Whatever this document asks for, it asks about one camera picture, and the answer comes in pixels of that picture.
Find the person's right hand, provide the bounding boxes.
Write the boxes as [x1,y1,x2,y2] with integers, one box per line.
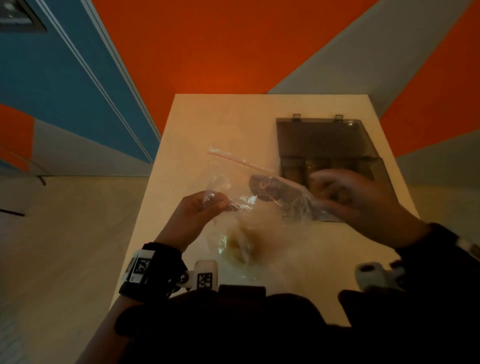
[308,168,431,250]

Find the person's left hand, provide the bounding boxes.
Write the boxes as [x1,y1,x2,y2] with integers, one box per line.
[154,190,232,254]

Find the yellow item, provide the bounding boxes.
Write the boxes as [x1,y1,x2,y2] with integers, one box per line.
[224,228,260,265]

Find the clear plastic zip bag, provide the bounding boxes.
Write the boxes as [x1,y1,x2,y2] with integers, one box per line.
[204,145,340,280]

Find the grey plastic storage box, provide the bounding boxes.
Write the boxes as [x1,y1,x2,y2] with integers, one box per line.
[276,113,399,223]

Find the person's left forearm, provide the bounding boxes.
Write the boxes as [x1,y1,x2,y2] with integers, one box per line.
[74,295,140,364]

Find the person's dark clothing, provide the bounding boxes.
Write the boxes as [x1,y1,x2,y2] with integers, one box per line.
[114,286,480,364]

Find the black left wristband with markers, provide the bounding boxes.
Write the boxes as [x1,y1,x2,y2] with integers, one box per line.
[118,242,188,305]

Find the black wristband with markers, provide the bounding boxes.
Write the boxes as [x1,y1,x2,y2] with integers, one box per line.
[396,223,480,290]
[118,242,188,305]

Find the black right wristband with markers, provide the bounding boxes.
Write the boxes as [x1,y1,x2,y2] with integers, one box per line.
[396,223,480,290]

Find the black chest device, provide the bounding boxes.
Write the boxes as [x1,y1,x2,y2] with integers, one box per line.
[218,284,266,299]

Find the round purple sticker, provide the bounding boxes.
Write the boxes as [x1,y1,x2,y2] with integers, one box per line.
[248,173,302,203]

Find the dark framed window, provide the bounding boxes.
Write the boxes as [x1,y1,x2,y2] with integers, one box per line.
[0,0,47,33]

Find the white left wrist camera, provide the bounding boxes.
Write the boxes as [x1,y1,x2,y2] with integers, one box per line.
[176,259,220,292]

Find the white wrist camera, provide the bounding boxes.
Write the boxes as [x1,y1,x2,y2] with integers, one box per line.
[355,261,407,293]
[176,259,220,292]

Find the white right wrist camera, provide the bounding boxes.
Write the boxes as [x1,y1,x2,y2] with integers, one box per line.
[355,261,407,293]

